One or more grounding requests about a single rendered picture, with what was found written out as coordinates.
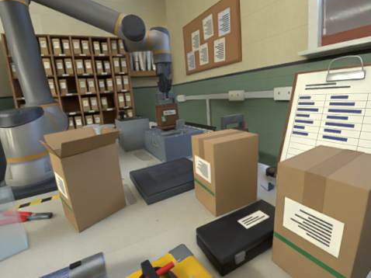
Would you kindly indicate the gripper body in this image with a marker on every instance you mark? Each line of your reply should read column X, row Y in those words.
column 163, row 69

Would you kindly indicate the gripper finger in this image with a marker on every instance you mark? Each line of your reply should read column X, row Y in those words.
column 168, row 83
column 161, row 83

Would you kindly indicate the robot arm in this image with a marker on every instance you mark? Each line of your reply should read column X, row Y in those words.
column 23, row 68

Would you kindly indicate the brown relay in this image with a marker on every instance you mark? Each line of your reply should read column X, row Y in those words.
column 166, row 115

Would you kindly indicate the black selector knob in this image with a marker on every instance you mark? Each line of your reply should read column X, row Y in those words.
column 123, row 115

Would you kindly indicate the dark ribbed tray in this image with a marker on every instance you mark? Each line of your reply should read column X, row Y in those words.
column 200, row 127

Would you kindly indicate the dark grey flat tray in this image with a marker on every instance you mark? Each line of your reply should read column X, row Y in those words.
column 162, row 178

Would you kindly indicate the open cardboard box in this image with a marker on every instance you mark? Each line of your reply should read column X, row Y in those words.
column 90, row 181

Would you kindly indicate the grey control box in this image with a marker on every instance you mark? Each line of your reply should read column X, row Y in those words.
column 132, row 133

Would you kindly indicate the cork notice board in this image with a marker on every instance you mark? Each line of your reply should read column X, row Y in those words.
column 211, row 33

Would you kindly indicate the brown shelf unit with boxes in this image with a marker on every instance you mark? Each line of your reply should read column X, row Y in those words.
column 87, row 68

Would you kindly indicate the tall closed cardboard box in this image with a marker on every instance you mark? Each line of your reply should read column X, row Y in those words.
column 229, row 172

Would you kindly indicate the black tape roll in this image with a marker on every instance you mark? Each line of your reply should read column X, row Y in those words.
column 270, row 172

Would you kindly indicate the small blue wedge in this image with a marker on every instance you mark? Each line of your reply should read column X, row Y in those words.
column 268, row 186

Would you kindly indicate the brown clipboard with form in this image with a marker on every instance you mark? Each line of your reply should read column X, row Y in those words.
column 327, row 117

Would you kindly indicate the black case with label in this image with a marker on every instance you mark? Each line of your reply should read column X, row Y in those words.
column 229, row 239

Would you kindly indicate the white framed window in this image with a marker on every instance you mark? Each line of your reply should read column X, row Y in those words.
column 339, row 16

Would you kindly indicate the yellow multimeter with probes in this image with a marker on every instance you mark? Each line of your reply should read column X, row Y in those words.
column 188, row 267

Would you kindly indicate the large closed cardboard box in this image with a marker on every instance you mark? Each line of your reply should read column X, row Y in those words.
column 324, row 213

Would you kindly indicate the clear plastic container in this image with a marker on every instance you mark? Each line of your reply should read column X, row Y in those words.
column 11, row 236

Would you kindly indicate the grey metal bracket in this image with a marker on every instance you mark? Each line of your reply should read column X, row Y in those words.
column 158, row 98

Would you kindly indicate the wall shelf with white binders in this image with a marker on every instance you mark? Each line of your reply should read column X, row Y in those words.
column 142, row 65

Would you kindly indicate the white wall trunking with sockets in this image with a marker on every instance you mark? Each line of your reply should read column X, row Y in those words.
column 236, row 95

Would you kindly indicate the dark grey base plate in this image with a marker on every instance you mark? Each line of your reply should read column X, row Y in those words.
column 32, row 190

